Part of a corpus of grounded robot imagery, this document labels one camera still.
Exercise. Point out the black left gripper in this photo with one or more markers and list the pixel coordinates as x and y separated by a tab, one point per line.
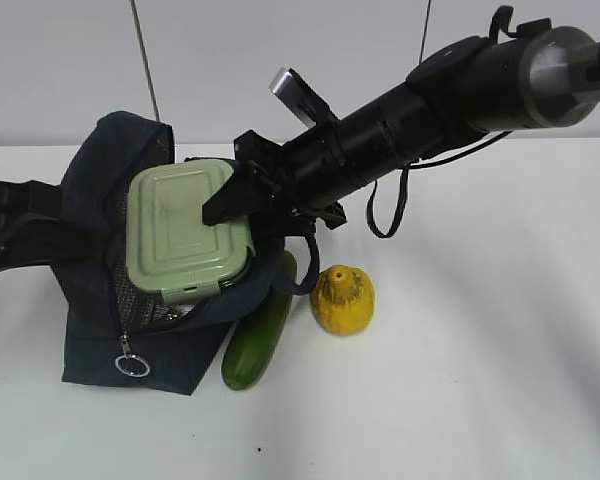
22	246

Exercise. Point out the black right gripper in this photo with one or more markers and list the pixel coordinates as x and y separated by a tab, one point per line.
260	188

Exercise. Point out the green lidded glass container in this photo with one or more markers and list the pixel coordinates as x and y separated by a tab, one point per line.
170	251

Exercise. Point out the dark blue fabric lunch bag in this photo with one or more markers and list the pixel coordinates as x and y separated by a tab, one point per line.
119	336

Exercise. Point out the yellow toy pumpkin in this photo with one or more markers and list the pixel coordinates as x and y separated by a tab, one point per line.
343	300

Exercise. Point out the green cucumber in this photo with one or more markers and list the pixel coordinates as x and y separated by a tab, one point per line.
254	341

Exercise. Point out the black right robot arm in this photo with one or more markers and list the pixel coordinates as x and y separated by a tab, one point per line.
541	77

